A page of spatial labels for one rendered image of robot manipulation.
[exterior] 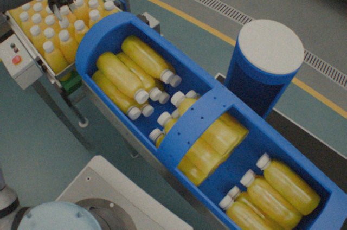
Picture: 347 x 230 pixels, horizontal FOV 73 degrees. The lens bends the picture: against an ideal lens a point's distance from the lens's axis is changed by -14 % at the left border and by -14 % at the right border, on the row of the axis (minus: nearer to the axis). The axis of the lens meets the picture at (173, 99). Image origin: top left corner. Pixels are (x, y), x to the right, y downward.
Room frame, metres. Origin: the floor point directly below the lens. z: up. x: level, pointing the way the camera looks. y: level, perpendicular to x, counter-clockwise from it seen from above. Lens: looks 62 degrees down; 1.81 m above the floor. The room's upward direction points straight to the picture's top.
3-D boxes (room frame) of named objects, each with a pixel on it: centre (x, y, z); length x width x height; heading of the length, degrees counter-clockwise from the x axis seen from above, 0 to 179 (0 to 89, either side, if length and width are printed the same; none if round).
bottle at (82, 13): (0.85, 0.40, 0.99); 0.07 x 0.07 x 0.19
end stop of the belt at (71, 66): (0.69, 0.32, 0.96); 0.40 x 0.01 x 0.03; 134
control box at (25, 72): (0.58, 0.62, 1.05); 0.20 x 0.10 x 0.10; 44
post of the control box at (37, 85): (0.58, 0.62, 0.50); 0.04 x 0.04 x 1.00; 44
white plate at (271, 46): (0.67, -0.39, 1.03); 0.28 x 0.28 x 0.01
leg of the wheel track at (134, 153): (0.54, 0.27, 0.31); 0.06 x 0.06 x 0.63; 44
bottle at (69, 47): (0.66, 0.41, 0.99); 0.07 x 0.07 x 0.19
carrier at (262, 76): (0.67, -0.39, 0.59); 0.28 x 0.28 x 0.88
